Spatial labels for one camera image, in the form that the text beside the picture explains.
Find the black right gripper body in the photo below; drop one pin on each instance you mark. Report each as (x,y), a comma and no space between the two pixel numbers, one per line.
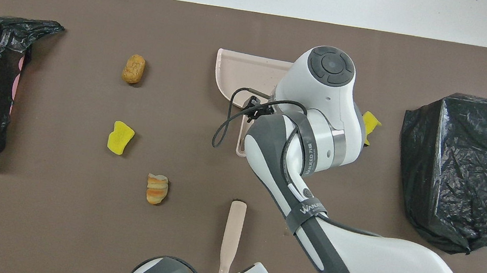
(256,108)

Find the beige plastic dustpan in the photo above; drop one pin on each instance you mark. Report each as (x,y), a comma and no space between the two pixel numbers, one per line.
(242,74)

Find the large yellow sponge piece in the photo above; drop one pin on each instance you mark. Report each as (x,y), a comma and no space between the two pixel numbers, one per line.
(371,123)

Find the beige hand brush black bristles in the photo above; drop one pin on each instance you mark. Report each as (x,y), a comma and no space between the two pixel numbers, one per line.
(233,230)

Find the striped croissant toy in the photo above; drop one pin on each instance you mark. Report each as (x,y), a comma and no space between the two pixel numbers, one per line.
(157,189)

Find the brown bread roll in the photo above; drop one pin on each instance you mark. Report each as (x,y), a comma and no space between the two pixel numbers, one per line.
(133,68)

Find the plain yellow sponge piece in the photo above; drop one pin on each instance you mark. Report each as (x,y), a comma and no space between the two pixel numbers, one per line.
(120,138)

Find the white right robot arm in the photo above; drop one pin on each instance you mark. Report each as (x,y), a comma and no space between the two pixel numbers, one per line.
(349,265)

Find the brown table mat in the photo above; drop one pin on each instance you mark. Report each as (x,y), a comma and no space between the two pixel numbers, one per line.
(239,31)

